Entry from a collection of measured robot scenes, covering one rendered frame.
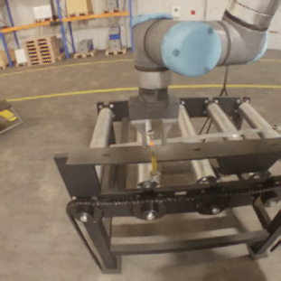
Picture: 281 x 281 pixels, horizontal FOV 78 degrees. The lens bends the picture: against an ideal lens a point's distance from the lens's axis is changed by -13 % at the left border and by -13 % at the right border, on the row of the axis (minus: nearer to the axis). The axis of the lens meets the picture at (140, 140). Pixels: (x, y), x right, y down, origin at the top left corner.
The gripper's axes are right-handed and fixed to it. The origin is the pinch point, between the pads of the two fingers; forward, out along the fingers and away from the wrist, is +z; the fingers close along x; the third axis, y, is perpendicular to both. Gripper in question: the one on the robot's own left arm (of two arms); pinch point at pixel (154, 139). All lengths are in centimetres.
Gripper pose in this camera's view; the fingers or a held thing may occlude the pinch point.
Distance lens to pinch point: 59.0
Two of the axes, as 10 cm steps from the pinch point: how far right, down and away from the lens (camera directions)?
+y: -0.3, -5.9, 8.1
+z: 0.5, 8.1, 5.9
